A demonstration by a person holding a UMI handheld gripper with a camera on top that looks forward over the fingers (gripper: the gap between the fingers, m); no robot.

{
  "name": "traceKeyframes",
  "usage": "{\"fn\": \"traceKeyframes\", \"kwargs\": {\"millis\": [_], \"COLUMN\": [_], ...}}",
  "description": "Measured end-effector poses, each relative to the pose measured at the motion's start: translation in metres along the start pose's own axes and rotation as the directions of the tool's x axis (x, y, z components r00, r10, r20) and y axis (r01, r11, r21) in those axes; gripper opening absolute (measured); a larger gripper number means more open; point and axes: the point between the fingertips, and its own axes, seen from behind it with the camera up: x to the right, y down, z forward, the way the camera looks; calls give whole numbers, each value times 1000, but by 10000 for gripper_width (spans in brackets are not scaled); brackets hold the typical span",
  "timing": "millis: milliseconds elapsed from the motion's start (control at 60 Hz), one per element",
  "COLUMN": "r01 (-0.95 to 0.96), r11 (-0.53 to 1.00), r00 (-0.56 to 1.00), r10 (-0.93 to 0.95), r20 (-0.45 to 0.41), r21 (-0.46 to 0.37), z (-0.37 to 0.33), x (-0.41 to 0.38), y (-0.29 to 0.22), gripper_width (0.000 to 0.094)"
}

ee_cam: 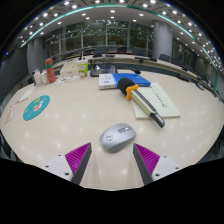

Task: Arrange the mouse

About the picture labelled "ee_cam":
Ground plain white cup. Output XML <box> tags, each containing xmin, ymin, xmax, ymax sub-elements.
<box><xmin>33</xmin><ymin>68</ymin><xmax>43</xmax><ymax>87</ymax></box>

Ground blue and white book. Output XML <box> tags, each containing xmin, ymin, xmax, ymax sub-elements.
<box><xmin>98</xmin><ymin>72</ymin><xmax>152</xmax><ymax>91</ymax></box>

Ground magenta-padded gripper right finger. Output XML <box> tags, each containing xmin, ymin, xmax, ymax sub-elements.
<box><xmin>132</xmin><ymin>143</ymin><xmax>183</xmax><ymax>186</ymax></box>

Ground round teal printed mouse pad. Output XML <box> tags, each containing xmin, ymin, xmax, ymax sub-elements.
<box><xmin>22</xmin><ymin>94</ymin><xmax>51</xmax><ymax>122</ymax></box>

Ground dark desk microphone console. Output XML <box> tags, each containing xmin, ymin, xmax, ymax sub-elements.
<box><xmin>89</xmin><ymin>63</ymin><xmax>119</xmax><ymax>78</ymax></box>

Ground white lidded mug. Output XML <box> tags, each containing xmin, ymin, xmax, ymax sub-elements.
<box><xmin>40</xmin><ymin>69</ymin><xmax>50</xmax><ymax>85</ymax></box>

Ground silver grey computer mouse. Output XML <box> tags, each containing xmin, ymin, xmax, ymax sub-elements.
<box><xmin>99</xmin><ymin>122</ymin><xmax>137</xmax><ymax>154</ymax></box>

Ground long curved conference desk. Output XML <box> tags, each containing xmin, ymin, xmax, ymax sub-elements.
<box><xmin>53</xmin><ymin>53</ymin><xmax>216</xmax><ymax>96</ymax></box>

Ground dark office chairs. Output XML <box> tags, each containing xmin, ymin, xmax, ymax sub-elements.
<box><xmin>92</xmin><ymin>45</ymin><xmax>209</xmax><ymax>92</ymax></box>

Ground white cardboard box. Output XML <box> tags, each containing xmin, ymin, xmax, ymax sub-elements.
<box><xmin>59</xmin><ymin>61</ymin><xmax>80</xmax><ymax>78</ymax></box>

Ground ceiling spot lights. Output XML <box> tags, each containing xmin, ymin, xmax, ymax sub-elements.
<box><xmin>4</xmin><ymin>0</ymin><xmax>223</xmax><ymax>68</ymax></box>

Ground red and white booklet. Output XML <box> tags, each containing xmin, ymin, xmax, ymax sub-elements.
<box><xmin>3</xmin><ymin>101</ymin><xmax>21</xmax><ymax>125</ymax></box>

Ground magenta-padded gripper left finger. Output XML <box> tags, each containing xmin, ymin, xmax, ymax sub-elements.
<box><xmin>43</xmin><ymin>142</ymin><xmax>93</xmax><ymax>186</ymax></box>

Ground pale green paper booklet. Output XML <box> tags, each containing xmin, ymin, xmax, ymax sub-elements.
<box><xmin>130</xmin><ymin>82</ymin><xmax>182</xmax><ymax>120</ymax></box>

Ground black microphone with orange ring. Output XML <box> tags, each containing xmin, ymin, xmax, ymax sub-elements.
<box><xmin>116</xmin><ymin>77</ymin><xmax>166</xmax><ymax>129</ymax></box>

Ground white paper leaflet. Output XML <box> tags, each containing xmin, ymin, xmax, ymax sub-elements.
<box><xmin>18</xmin><ymin>85</ymin><xmax>36</xmax><ymax>103</ymax></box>

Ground colourful printed sheet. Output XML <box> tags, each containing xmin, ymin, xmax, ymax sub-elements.
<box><xmin>54</xmin><ymin>76</ymin><xmax>77</xmax><ymax>85</ymax></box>

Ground red bottle with green band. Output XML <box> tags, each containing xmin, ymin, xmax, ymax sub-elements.
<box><xmin>44</xmin><ymin>58</ymin><xmax>57</xmax><ymax>84</ymax></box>

